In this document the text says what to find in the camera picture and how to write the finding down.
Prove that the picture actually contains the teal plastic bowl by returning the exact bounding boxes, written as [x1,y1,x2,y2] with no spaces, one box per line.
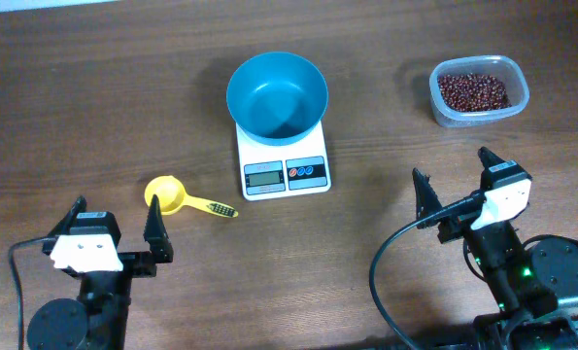
[225,52,329,146]

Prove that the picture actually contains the white digital kitchen scale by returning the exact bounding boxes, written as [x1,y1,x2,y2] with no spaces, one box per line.
[236,122,331,201]

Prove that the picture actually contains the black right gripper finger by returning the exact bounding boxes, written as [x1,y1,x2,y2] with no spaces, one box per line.
[477,146,503,170]
[412,168,443,228]

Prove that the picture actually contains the clear plastic container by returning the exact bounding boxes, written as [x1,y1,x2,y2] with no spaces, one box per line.
[428,55,530,127]

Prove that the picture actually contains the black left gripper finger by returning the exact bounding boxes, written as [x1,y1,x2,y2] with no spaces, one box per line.
[143,194,174,263]
[48,195,87,237]

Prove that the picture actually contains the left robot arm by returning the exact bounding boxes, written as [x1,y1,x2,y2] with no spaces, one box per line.
[26,194,174,350]

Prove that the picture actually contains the yellow plastic measuring scoop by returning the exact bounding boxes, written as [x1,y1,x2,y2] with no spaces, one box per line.
[144,175,239,218]

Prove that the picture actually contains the red beans in container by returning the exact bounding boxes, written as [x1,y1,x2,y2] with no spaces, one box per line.
[437,74,511,113]

